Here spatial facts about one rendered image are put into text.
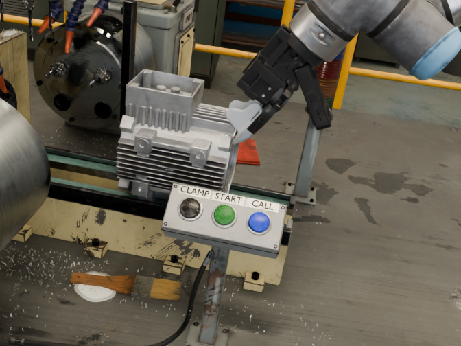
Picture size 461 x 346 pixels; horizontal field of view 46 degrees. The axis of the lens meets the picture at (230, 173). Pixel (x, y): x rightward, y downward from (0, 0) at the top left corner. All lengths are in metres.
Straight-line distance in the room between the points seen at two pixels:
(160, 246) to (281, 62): 0.44
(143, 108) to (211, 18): 3.23
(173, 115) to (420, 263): 0.64
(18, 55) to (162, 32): 0.39
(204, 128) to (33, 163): 0.31
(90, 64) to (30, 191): 0.50
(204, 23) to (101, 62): 2.96
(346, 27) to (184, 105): 0.31
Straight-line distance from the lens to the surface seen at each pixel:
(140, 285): 1.04
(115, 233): 1.11
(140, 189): 1.01
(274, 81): 0.87
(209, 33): 4.21
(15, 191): 0.82
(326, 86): 1.26
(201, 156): 0.94
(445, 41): 0.87
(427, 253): 1.33
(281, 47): 0.88
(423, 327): 1.12
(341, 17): 0.84
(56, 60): 1.31
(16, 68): 1.24
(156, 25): 1.45
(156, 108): 0.98
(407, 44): 0.85
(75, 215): 1.12
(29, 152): 0.86
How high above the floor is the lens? 1.49
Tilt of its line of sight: 28 degrees down
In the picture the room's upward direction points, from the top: 8 degrees clockwise
